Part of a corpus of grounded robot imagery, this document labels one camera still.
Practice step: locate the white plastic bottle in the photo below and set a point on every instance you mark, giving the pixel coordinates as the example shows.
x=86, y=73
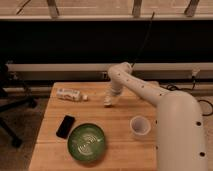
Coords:
x=71, y=94

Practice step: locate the black smartphone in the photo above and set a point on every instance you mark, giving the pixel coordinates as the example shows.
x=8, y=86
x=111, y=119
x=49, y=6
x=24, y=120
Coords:
x=65, y=127

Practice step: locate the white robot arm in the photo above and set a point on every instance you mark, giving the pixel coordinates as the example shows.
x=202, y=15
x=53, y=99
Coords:
x=180, y=135

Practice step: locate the green glass bowl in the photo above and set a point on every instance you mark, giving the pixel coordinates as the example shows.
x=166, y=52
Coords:
x=87, y=143

